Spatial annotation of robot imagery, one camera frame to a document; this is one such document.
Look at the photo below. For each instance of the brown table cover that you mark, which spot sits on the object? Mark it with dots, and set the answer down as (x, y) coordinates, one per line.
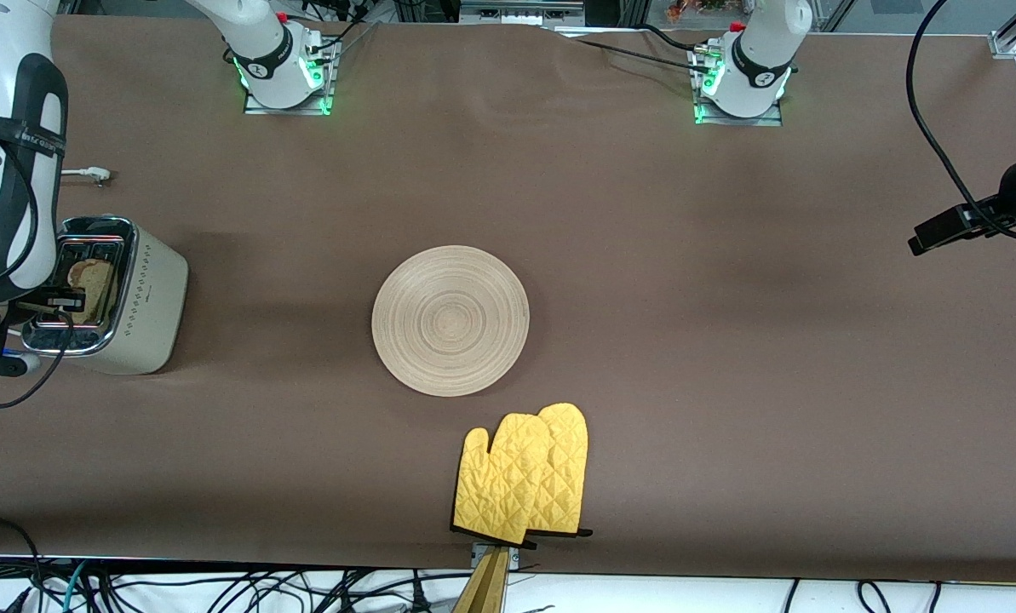
(644, 255)

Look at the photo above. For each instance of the round wooden plate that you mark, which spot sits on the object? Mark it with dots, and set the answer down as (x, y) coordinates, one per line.
(450, 322)

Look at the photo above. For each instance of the small metal clamp bracket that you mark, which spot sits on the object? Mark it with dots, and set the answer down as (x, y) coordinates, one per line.
(477, 553)

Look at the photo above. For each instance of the wooden slat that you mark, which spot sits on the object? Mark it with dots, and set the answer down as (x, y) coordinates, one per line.
(486, 587)

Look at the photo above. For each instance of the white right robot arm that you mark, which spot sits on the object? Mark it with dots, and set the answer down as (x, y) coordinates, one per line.
(14, 34)

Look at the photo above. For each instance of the brown bread slice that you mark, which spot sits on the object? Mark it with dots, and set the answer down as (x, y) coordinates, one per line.
(94, 277)

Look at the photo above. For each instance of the yellow quilted oven mitt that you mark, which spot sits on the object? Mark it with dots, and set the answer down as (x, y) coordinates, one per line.
(499, 485)
(569, 460)

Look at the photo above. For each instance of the cream and chrome toaster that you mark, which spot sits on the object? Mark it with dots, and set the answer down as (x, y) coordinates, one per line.
(154, 306)

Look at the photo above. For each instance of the aluminium table corner bracket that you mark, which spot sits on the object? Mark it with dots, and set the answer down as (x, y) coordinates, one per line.
(1004, 45)

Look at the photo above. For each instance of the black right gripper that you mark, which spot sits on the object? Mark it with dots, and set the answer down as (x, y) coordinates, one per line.
(58, 300)

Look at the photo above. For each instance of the grey metal frame rail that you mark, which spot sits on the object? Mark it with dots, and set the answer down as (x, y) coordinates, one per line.
(520, 12)

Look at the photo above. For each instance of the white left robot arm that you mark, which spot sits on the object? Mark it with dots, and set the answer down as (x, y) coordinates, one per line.
(759, 60)

